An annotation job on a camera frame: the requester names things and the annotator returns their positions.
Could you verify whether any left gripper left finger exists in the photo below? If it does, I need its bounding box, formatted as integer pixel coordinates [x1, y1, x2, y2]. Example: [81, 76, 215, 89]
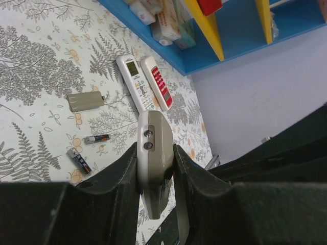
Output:
[1, 144, 139, 244]

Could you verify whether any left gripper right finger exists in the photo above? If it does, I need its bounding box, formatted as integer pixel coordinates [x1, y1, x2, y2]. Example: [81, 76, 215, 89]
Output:
[174, 145, 326, 244]

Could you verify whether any aaa battery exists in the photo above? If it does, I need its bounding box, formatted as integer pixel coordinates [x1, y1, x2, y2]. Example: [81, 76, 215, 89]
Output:
[67, 148, 91, 175]
[84, 134, 110, 145]

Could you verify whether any grey remote control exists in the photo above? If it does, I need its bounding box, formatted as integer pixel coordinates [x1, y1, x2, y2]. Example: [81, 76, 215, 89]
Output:
[137, 111, 174, 219]

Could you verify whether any red white remote control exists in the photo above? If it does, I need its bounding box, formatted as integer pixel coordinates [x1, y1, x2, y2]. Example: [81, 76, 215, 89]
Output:
[141, 56, 173, 111]

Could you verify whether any white remote with screen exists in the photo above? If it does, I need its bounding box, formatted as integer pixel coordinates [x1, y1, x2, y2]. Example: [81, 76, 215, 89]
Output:
[116, 55, 160, 113]

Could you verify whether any black base bar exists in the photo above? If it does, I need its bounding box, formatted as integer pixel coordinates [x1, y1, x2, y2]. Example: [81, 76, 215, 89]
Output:
[147, 208, 180, 245]

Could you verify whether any floral table mat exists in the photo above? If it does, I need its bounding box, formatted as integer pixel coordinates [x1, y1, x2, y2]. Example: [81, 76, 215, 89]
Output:
[0, 0, 214, 245]

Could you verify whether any grey battery cover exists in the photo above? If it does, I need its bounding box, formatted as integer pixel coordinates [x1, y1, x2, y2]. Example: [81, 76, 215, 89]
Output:
[66, 91, 105, 112]

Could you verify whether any white pack right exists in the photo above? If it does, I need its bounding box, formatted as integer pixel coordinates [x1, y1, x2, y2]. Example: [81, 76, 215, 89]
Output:
[173, 1, 196, 50]

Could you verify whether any blue shelf unit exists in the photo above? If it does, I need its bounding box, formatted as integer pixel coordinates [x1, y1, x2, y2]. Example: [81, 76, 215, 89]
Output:
[100, 1, 326, 76]

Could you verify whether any yellow white pack middle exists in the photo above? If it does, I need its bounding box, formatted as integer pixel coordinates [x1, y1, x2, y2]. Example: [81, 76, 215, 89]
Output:
[151, 1, 181, 46]

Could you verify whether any yellow soap pack left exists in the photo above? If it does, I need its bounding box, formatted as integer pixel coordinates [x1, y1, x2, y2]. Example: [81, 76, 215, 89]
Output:
[129, 1, 156, 26]

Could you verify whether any red box on shelf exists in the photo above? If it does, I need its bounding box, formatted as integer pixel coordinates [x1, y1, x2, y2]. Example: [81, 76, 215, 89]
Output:
[197, 0, 223, 16]

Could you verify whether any aluminium rail frame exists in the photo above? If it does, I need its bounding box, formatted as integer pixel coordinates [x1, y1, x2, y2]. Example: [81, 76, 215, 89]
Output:
[204, 155, 221, 170]

